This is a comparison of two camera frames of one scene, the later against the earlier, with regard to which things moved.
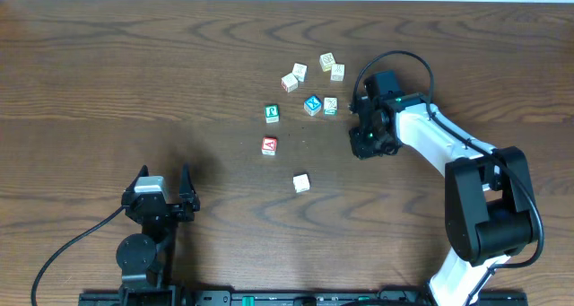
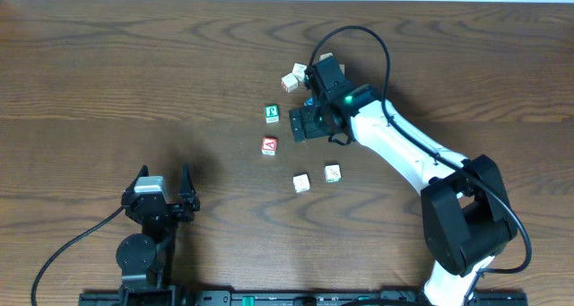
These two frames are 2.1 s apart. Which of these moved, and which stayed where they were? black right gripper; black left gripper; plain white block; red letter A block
Moved: black right gripper
Stayed: plain white block; black left gripper; red letter A block
